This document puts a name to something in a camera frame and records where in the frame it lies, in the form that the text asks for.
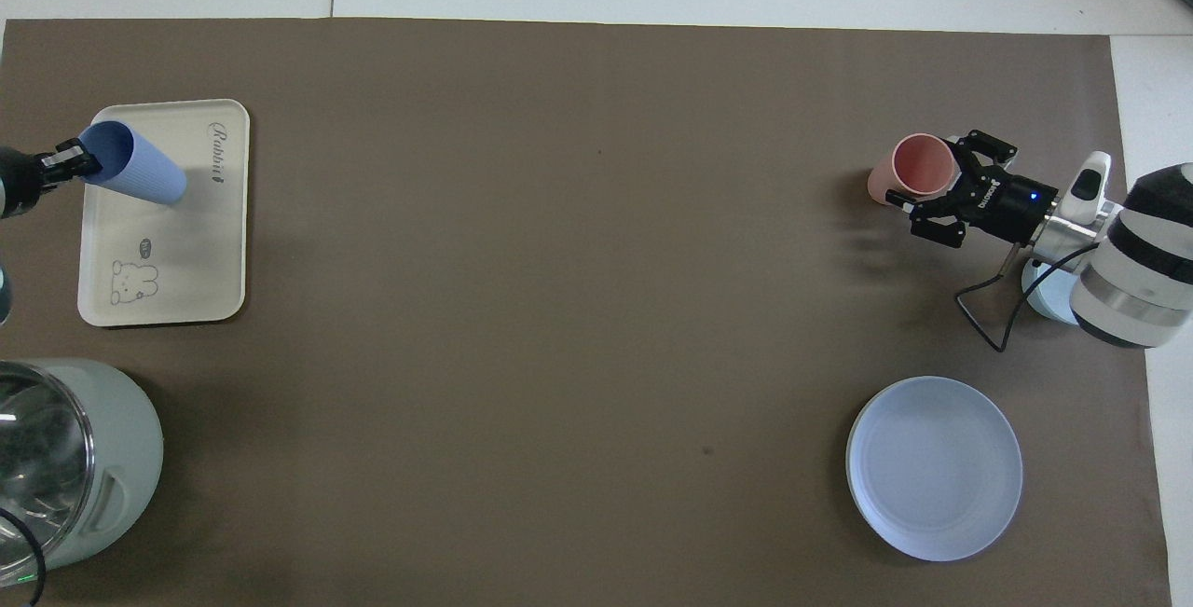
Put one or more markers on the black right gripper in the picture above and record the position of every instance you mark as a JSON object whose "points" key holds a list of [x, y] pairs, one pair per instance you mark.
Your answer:
{"points": [[1011, 206]]}

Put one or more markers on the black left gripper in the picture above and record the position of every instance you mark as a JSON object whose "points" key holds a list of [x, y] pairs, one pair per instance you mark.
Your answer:
{"points": [[19, 183]]}

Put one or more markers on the pink cup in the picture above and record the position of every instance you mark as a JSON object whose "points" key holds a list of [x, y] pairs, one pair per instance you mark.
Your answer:
{"points": [[921, 167]]}

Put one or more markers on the blue ribbed cup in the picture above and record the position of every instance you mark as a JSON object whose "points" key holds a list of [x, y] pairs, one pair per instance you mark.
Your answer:
{"points": [[140, 167]]}

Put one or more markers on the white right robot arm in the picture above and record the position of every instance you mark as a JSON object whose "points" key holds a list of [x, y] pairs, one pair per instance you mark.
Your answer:
{"points": [[1137, 262]]}

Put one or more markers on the cream rabbit print tray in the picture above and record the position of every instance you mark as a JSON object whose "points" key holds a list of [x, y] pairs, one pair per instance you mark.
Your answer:
{"points": [[186, 243]]}

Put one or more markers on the light blue bowl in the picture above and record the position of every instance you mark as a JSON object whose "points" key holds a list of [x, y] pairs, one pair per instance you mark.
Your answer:
{"points": [[1049, 299]]}

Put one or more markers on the light blue plate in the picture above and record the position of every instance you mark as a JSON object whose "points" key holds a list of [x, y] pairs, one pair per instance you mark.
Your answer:
{"points": [[934, 467]]}

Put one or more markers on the pale green electric kettle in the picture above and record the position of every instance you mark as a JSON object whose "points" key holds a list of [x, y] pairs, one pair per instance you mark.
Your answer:
{"points": [[84, 458]]}

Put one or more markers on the brown table mat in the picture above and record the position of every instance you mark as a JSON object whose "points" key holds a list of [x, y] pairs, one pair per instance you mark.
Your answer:
{"points": [[578, 309]]}

